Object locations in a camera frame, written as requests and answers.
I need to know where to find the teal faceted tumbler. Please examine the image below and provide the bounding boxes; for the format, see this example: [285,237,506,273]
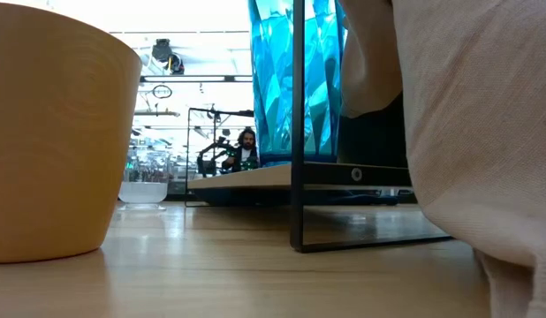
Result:
[248,0,347,168]

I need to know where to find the clear glass cup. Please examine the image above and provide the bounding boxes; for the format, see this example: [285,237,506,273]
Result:
[118,148,171,212]

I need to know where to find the small orange cup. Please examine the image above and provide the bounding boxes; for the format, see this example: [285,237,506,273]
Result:
[0,2,143,265]

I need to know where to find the wooden shelf with black legs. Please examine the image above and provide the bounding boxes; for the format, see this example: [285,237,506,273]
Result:
[184,0,455,254]

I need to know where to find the person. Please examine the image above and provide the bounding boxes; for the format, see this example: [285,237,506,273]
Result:
[222,127,261,173]

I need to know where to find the beige cloth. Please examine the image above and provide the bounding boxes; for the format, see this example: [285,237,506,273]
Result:
[337,0,546,318]

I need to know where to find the black cable loop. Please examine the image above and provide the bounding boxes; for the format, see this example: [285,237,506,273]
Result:
[151,84,173,100]

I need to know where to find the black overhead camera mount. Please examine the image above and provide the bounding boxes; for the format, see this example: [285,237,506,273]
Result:
[151,38,186,75]

